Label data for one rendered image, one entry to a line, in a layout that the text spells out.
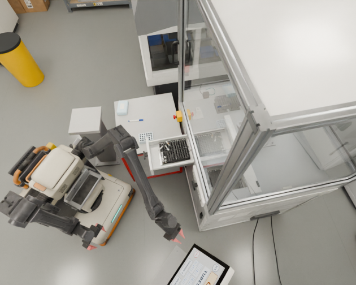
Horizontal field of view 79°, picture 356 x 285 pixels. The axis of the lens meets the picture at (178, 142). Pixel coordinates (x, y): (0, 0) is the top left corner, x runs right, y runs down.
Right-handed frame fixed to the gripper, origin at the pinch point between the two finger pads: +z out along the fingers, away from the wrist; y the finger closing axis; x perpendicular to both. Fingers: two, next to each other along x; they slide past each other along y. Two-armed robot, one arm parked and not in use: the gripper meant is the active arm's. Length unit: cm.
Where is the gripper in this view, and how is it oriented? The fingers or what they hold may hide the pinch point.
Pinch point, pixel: (181, 240)
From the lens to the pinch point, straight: 132.3
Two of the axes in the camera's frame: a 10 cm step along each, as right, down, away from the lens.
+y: 6.0, -6.9, 4.0
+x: -5.0, 0.7, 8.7
